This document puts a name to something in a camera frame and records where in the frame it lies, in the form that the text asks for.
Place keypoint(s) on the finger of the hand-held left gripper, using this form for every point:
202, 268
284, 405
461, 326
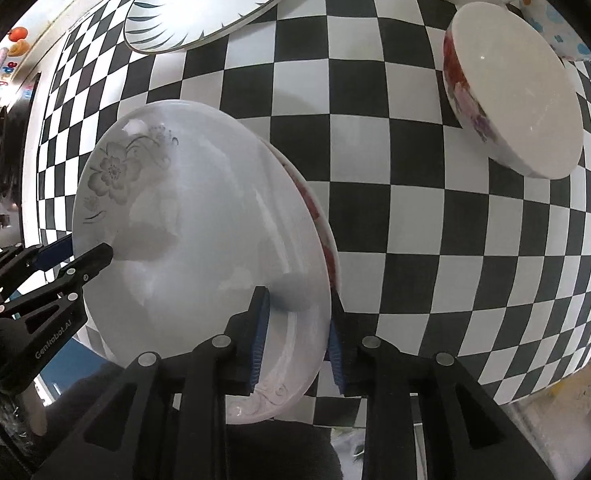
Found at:
52, 252
92, 260

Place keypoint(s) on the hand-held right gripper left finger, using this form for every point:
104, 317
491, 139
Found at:
261, 330

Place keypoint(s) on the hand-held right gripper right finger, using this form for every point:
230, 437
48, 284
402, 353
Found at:
336, 360

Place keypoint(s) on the white plate with grey flower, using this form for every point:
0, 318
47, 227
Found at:
190, 220

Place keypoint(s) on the white plate with red flowers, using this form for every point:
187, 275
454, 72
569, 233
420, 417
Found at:
328, 245

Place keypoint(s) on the white bowl with blue flowers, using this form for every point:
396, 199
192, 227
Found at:
550, 25

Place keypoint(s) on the blue box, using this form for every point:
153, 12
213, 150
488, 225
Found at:
75, 365

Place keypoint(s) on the clear plastic bag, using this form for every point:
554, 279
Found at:
30, 410

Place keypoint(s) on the dark cloth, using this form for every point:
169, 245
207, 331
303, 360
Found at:
285, 450

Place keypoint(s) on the black panel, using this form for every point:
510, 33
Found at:
17, 150

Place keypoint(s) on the black and white checkered tablecloth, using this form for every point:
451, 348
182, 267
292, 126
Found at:
375, 160

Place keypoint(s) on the yellow orange toy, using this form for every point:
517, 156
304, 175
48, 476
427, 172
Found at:
21, 48

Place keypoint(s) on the white plate with blue leaves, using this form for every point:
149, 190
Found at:
200, 5

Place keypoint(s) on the white bowl with red flowers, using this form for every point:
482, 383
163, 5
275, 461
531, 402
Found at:
515, 85

